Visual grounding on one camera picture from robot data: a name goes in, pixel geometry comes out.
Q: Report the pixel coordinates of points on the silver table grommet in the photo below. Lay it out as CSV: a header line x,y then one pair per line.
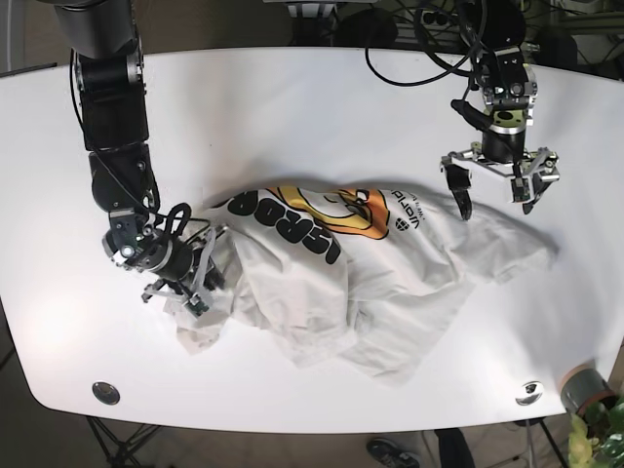
x,y
106,393
530,393

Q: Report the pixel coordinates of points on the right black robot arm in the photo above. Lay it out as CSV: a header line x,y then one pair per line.
x,y
107,88

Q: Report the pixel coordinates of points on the left silver table grommet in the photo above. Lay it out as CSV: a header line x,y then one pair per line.
x,y
106,393

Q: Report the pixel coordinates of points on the right silver table grommet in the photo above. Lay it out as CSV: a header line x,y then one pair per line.
x,y
530,393

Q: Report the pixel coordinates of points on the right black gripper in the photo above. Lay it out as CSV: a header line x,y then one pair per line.
x,y
187,272

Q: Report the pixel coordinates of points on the white printed T-shirt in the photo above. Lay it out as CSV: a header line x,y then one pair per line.
x,y
373,277

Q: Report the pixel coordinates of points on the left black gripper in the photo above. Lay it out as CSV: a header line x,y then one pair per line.
x,y
501,153

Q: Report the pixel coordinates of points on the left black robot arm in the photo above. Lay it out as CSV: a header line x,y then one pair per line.
x,y
494,65

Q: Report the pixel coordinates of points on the green potted plant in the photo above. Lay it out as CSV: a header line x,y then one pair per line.
x,y
596,438

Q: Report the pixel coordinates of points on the grey plant pot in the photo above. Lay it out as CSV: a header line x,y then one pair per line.
x,y
584,386

